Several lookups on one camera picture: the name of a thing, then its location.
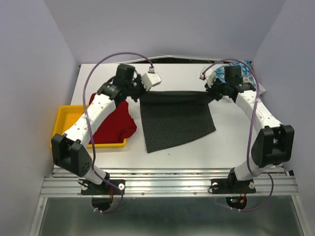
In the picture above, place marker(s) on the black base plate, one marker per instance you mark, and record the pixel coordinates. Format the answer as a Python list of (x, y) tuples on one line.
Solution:
[(103, 195), (236, 191)]

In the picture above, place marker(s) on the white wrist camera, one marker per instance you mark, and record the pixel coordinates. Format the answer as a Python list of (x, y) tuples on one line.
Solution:
[(150, 80), (208, 75)]

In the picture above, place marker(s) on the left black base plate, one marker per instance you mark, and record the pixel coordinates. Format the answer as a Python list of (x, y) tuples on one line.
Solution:
[(103, 195)]

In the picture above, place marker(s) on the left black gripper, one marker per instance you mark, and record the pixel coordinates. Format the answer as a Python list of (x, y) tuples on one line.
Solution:
[(138, 79)]

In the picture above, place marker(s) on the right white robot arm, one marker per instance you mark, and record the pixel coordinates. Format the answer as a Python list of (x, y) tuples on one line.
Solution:
[(274, 142)]

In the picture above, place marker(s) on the red skirt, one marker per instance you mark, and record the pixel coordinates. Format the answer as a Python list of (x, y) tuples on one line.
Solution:
[(116, 128)]

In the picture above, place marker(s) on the yellow plastic tray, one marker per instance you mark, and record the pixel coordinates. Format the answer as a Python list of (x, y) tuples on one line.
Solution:
[(67, 116)]

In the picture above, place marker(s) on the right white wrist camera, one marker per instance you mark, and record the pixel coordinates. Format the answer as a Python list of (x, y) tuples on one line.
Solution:
[(208, 75)]

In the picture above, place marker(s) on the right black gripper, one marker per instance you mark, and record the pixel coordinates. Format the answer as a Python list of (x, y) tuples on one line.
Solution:
[(210, 90)]

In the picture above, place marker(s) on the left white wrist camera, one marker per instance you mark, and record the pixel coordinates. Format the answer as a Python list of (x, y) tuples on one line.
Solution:
[(150, 80)]

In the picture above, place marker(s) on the blue floral skirt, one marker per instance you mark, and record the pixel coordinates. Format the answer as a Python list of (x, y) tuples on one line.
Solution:
[(246, 73)]

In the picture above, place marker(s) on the dark grey dotted skirt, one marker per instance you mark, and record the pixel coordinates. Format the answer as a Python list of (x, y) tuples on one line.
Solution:
[(174, 118)]

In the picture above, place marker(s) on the aluminium mounting rail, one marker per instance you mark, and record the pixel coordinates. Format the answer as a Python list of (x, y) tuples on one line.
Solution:
[(167, 182)]

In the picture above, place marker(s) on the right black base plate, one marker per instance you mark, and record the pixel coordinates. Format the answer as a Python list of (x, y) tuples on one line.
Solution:
[(236, 191)]

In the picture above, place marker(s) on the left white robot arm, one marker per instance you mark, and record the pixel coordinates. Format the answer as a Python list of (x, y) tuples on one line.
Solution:
[(69, 149)]

